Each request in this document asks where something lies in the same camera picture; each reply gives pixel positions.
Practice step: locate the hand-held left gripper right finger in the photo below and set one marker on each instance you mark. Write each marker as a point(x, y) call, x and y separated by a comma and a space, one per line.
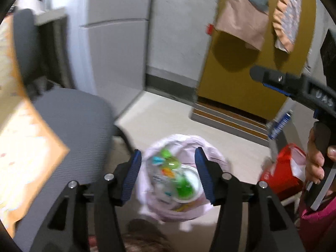
point(207, 176)

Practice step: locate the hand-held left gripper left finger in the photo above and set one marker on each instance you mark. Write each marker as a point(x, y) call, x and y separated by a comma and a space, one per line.
point(131, 176)

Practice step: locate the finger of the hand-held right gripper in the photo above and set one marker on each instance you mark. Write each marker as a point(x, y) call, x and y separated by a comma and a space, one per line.
point(278, 80)

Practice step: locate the bin with pink bag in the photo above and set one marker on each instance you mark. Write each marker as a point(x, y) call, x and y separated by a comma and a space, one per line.
point(194, 211)

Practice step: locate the person's right hand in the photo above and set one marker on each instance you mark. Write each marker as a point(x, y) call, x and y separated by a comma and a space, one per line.
point(313, 165)

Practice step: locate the white plastic cup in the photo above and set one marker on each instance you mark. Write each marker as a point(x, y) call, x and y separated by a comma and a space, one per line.
point(189, 186)

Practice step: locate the green white snack packet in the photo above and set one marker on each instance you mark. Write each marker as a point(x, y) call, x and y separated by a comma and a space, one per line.
point(162, 173)

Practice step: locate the yellow door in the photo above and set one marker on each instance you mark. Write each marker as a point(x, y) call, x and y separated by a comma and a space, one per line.
point(236, 84)

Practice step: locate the blue white spray can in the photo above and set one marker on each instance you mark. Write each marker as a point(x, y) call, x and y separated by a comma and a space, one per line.
point(280, 124)

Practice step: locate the patterned hanging bag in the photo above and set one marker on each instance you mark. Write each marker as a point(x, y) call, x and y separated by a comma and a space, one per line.
point(287, 18)

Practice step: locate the hanging clothes on door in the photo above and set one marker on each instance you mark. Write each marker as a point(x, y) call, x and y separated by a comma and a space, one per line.
point(241, 23)

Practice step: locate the red plastic bag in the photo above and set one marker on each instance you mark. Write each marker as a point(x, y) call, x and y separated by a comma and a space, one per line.
point(278, 173)

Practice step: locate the grey office chair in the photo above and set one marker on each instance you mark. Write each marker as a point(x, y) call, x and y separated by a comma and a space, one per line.
point(73, 126)

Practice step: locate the yellow blanket with orange border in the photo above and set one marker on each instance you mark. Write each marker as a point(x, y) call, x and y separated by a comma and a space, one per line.
point(23, 147)

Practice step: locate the grey white refrigerator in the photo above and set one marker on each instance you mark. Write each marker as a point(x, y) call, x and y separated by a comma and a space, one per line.
point(115, 52)

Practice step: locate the pink clothing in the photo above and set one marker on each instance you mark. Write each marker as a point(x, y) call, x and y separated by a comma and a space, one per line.
point(320, 228)

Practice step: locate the red wall tag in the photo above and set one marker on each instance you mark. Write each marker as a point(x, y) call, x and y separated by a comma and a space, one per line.
point(210, 29)

